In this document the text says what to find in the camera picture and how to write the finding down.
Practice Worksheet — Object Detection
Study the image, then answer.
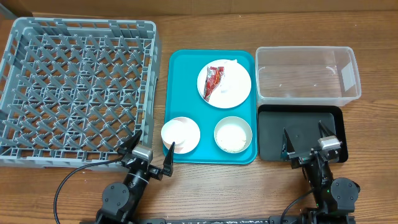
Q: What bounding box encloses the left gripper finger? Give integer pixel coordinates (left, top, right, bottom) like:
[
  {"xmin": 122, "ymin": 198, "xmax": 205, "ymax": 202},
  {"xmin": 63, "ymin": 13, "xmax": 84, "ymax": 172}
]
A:
[
  {"xmin": 119, "ymin": 130, "xmax": 142, "ymax": 152},
  {"xmin": 162, "ymin": 142, "xmax": 175, "ymax": 177}
]

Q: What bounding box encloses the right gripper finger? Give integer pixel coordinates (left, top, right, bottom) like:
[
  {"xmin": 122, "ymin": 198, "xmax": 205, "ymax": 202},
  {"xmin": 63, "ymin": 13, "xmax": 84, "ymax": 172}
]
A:
[
  {"xmin": 318, "ymin": 121, "xmax": 335, "ymax": 138},
  {"xmin": 280, "ymin": 128, "xmax": 295, "ymax": 159}
]

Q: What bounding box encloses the white rice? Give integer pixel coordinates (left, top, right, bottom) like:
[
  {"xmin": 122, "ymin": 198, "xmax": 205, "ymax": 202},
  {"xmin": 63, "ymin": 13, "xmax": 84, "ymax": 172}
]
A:
[{"xmin": 216, "ymin": 124, "xmax": 247, "ymax": 153}]

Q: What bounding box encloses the grey bowl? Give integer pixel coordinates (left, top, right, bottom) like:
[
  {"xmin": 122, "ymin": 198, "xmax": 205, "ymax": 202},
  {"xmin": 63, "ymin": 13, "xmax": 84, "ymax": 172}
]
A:
[{"xmin": 214, "ymin": 116, "xmax": 253, "ymax": 154}]

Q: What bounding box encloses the red snack wrapper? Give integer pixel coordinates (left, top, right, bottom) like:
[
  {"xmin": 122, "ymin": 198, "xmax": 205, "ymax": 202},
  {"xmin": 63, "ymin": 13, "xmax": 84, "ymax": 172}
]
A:
[{"xmin": 203, "ymin": 67, "xmax": 224, "ymax": 102}]

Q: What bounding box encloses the white tissue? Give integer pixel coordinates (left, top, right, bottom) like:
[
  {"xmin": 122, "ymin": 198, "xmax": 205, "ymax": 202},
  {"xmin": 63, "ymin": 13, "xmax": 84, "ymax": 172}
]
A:
[{"xmin": 220, "ymin": 60, "xmax": 237, "ymax": 94}]

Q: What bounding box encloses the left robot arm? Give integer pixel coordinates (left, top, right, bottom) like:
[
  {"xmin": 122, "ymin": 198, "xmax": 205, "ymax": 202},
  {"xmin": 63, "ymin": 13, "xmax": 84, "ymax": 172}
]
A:
[{"xmin": 95, "ymin": 131, "xmax": 175, "ymax": 223}]

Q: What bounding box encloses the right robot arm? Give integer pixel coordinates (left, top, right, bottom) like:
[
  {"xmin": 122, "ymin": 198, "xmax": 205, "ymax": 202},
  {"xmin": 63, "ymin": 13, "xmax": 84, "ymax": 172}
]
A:
[{"xmin": 279, "ymin": 122, "xmax": 360, "ymax": 223}]

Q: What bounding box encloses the grey dishwasher rack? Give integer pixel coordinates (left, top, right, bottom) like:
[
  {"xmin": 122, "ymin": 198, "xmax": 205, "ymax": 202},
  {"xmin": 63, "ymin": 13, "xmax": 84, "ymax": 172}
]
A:
[{"xmin": 1, "ymin": 17, "xmax": 161, "ymax": 170}]

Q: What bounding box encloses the black tray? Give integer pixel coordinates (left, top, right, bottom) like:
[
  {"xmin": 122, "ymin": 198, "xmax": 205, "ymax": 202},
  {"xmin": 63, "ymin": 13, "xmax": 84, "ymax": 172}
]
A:
[{"xmin": 257, "ymin": 105, "xmax": 348, "ymax": 163}]

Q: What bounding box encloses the teal plastic tray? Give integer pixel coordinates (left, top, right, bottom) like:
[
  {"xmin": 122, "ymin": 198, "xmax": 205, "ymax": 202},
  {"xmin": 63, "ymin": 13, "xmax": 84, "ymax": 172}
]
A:
[{"xmin": 165, "ymin": 50, "xmax": 257, "ymax": 165}]

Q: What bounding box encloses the clear plastic bin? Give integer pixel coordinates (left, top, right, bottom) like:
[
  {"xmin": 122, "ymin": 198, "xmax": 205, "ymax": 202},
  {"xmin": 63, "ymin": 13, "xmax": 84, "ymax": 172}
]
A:
[{"xmin": 255, "ymin": 46, "xmax": 362, "ymax": 106}]

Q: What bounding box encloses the large white plate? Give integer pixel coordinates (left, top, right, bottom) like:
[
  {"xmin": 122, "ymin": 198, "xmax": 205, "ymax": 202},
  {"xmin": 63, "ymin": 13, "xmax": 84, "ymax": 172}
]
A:
[{"xmin": 197, "ymin": 59, "xmax": 251, "ymax": 109}]

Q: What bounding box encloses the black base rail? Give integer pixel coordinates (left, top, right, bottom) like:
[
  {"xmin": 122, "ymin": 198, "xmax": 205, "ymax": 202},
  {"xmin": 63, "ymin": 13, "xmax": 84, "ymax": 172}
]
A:
[{"xmin": 79, "ymin": 215, "xmax": 355, "ymax": 224}]

